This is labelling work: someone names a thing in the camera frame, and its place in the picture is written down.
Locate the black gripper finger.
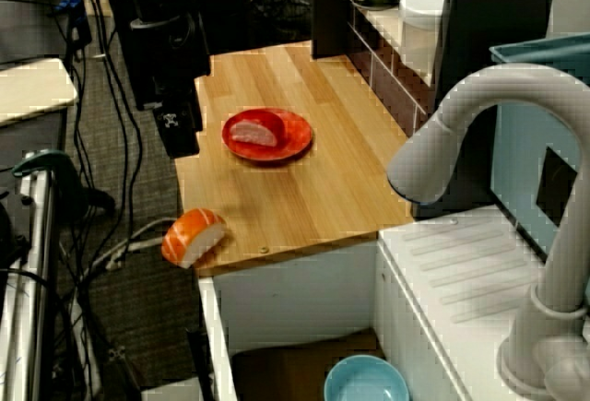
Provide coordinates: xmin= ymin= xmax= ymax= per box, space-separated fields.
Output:
xmin=154 ymin=96 xmax=204 ymax=159

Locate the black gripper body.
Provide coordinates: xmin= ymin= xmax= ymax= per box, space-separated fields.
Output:
xmin=130 ymin=16 xmax=212 ymax=108

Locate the red tuna sushi toy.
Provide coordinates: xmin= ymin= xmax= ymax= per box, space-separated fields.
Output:
xmin=228 ymin=110 xmax=286 ymax=148

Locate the orange salmon sushi toy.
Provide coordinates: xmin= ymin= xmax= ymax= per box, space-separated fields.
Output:
xmin=159 ymin=207 xmax=228 ymax=269

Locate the red plate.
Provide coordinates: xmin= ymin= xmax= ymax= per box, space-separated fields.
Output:
xmin=220 ymin=108 xmax=314 ymax=165

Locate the black computer tower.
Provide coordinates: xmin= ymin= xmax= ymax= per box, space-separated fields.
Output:
xmin=106 ymin=0 xmax=251 ymax=112

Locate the cream board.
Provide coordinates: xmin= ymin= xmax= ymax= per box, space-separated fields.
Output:
xmin=0 ymin=57 xmax=78 ymax=128

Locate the dark upright shelf panel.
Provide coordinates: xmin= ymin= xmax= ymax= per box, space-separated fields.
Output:
xmin=312 ymin=0 xmax=357 ymax=60
xmin=412 ymin=0 xmax=561 ymax=218

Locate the dark tiled backsplash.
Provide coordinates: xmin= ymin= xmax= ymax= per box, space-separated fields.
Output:
xmin=348 ymin=6 xmax=430 ymax=137

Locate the white plastic container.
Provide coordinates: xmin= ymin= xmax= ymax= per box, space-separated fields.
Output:
xmin=398 ymin=0 xmax=451 ymax=87

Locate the white toy kitchen cabinet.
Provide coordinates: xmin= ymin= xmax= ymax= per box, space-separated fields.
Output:
xmin=196 ymin=202 xmax=590 ymax=401

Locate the light blue bowl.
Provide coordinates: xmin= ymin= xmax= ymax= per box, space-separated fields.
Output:
xmin=323 ymin=354 xmax=410 ymax=401

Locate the grey toy faucet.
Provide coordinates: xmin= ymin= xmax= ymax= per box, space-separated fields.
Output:
xmin=385 ymin=63 xmax=590 ymax=397

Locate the blue plastic bin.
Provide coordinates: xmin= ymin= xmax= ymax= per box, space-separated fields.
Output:
xmin=489 ymin=34 xmax=590 ymax=259

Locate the black cable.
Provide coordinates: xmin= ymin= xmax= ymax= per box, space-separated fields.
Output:
xmin=85 ymin=0 xmax=144 ymax=282

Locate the white cable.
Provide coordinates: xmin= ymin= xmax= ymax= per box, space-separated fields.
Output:
xmin=81 ymin=216 xmax=179 ymax=277

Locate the aluminium frame rail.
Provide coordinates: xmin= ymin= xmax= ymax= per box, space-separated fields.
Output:
xmin=0 ymin=160 xmax=61 ymax=401

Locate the black bracket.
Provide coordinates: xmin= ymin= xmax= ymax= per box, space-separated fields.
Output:
xmin=108 ymin=345 xmax=139 ymax=401

